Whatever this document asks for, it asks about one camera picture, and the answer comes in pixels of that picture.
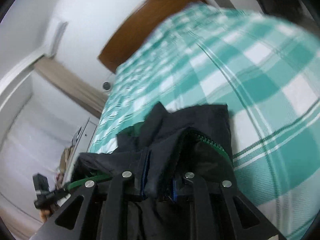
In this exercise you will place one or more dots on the small white round fan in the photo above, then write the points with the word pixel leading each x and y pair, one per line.
pixel 106 86

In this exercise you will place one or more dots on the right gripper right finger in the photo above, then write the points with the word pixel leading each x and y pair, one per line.
pixel 218 211

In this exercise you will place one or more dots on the beige curtain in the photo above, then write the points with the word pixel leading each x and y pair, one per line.
pixel 86 96

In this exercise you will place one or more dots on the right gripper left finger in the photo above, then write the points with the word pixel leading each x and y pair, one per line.
pixel 97 208

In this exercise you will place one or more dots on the white sheer curtain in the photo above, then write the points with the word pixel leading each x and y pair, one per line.
pixel 33 145

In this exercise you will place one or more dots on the green white plaid bedspread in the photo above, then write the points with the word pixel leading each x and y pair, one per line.
pixel 266 70

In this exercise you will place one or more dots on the brown wooden headboard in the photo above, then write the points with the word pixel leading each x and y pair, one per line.
pixel 134 31

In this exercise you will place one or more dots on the black puffer jacket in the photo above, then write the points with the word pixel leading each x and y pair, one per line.
pixel 158 151

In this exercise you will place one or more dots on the white low drawer cabinet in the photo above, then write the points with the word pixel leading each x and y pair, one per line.
pixel 80 142

